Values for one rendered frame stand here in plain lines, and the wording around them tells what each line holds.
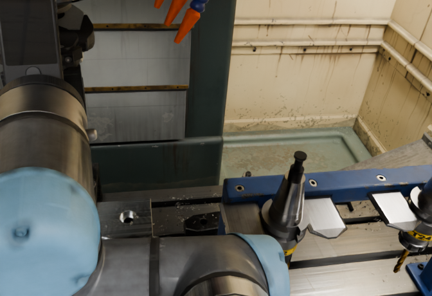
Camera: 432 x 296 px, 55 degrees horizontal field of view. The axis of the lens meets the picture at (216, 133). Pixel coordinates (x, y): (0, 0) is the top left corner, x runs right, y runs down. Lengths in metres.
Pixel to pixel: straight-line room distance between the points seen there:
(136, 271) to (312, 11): 1.30
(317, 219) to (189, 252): 0.28
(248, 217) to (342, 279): 0.42
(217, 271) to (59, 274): 0.11
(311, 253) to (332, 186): 0.36
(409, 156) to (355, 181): 0.82
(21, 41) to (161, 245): 0.20
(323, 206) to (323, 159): 1.11
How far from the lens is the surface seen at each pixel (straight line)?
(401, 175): 0.69
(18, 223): 0.25
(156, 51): 1.03
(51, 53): 0.38
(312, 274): 0.93
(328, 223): 0.59
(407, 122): 1.58
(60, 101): 0.34
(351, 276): 0.96
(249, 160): 1.63
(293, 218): 0.55
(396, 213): 0.64
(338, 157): 1.75
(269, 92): 1.64
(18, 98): 0.34
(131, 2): 0.98
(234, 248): 0.35
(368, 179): 0.66
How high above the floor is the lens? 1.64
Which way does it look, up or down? 37 degrees down
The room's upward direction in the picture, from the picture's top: 5 degrees clockwise
